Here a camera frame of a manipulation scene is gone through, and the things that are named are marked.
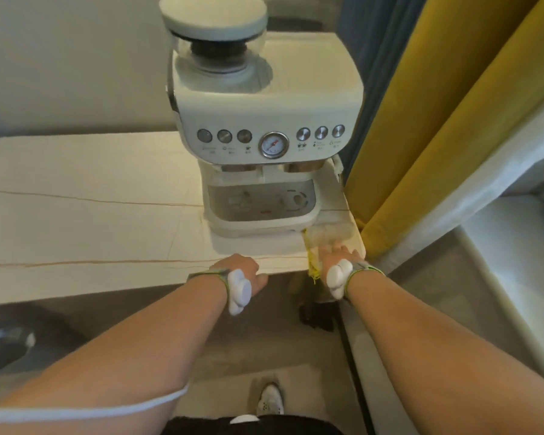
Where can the person's left hand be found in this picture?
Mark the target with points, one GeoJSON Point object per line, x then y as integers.
{"type": "Point", "coordinates": [235, 263]}

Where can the person's right hand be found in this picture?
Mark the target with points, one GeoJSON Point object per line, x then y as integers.
{"type": "Point", "coordinates": [340, 253]}

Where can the person's left thumb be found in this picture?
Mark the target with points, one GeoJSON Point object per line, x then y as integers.
{"type": "Point", "coordinates": [260, 282]}

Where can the person's right fingers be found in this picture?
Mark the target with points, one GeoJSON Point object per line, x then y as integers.
{"type": "Point", "coordinates": [337, 252]}

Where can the pale cloth with yellow edge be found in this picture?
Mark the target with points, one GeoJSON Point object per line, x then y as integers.
{"type": "Point", "coordinates": [331, 235]}

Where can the person's right forearm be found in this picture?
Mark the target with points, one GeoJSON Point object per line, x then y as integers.
{"type": "Point", "coordinates": [435, 357]}

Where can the person's left forearm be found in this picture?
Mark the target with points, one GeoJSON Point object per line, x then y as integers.
{"type": "Point", "coordinates": [131, 353]}

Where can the white left wrist tracker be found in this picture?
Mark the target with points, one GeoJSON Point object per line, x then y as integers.
{"type": "Point", "coordinates": [239, 289]}

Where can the white wrist tracker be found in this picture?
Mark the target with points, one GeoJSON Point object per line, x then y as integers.
{"type": "Point", "coordinates": [338, 278]}
{"type": "Point", "coordinates": [239, 289]}

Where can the white right wrist tracker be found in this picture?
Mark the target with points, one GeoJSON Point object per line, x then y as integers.
{"type": "Point", "coordinates": [338, 278]}

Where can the cream drip tray metal grate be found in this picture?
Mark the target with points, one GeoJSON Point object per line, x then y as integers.
{"type": "Point", "coordinates": [263, 224]}

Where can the small dark floor object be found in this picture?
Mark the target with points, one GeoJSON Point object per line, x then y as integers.
{"type": "Point", "coordinates": [316, 312]}

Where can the white shoe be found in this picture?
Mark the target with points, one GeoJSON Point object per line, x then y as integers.
{"type": "Point", "coordinates": [270, 399]}

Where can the black shorts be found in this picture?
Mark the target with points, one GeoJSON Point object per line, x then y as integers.
{"type": "Point", "coordinates": [272, 428]}

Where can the white curtain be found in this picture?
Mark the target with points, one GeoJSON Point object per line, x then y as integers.
{"type": "Point", "coordinates": [480, 185]}

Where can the yellow curtain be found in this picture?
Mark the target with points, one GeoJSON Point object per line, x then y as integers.
{"type": "Point", "coordinates": [439, 122]}

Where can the cream espresso machine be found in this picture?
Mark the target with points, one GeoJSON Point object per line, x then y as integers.
{"type": "Point", "coordinates": [272, 99]}

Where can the blue curtain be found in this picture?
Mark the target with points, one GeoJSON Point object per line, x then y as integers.
{"type": "Point", "coordinates": [376, 63]}

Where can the dark rounded object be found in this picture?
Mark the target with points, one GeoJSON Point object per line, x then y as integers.
{"type": "Point", "coordinates": [22, 339]}

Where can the clear bean hopper cream lid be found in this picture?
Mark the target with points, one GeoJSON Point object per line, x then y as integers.
{"type": "Point", "coordinates": [213, 22]}

